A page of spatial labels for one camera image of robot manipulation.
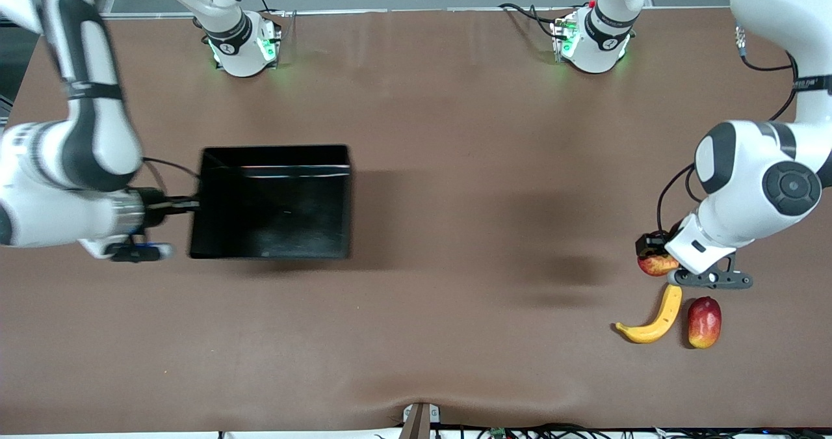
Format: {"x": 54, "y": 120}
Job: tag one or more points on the small green circuit board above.
{"x": 498, "y": 433}

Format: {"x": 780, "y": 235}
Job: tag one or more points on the red yellow mango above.
{"x": 705, "y": 322}

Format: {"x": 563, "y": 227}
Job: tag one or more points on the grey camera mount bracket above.
{"x": 419, "y": 421}

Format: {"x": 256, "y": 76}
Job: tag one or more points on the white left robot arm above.
{"x": 760, "y": 172}

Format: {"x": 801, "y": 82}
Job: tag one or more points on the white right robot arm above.
{"x": 91, "y": 140}

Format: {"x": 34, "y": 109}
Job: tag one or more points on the black rectangular plastic box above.
{"x": 273, "y": 211}

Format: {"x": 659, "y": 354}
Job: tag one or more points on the yellow banana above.
{"x": 666, "y": 312}

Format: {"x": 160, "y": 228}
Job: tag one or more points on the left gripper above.
{"x": 650, "y": 243}

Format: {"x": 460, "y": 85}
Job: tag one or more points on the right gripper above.
{"x": 155, "y": 205}

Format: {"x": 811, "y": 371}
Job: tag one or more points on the brown table cover mat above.
{"x": 455, "y": 133}

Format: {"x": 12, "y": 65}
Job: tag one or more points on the red yellow apple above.
{"x": 656, "y": 266}

